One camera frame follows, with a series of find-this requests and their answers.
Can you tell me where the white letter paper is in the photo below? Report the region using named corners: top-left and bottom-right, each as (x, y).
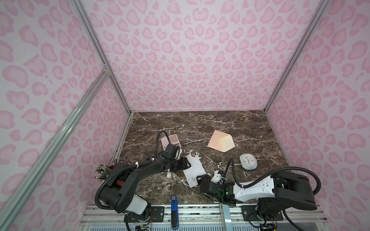
top-left (183, 155), bottom-right (206, 188)

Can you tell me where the peach pink envelope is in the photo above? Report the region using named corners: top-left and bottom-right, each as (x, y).
top-left (207, 130), bottom-right (235, 153)

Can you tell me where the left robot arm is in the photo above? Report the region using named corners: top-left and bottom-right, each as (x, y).
top-left (94, 130), bottom-right (191, 219)

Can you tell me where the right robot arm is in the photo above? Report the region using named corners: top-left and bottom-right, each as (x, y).
top-left (196, 158), bottom-right (321, 221)

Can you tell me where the pink desk calculator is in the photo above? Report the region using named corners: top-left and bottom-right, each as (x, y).
top-left (161, 134), bottom-right (182, 150)

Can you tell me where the white round clock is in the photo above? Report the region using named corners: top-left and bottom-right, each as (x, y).
top-left (240, 154), bottom-right (258, 170)

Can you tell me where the red pencil holder cup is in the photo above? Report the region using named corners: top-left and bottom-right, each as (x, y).
top-left (111, 163), bottom-right (126, 187)

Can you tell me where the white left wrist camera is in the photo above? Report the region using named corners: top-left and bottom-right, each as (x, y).
top-left (171, 145), bottom-right (182, 159)

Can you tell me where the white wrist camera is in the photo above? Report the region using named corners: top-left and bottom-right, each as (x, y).
top-left (171, 145), bottom-right (182, 159)
top-left (211, 170), bottom-right (225, 185)

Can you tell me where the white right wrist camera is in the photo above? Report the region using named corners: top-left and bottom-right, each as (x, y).
top-left (211, 170), bottom-right (225, 185)

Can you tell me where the blue black tool on rail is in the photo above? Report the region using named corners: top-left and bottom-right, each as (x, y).
top-left (171, 195), bottom-right (179, 230)

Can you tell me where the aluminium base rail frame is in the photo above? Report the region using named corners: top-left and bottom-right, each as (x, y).
top-left (78, 204), bottom-right (331, 231)

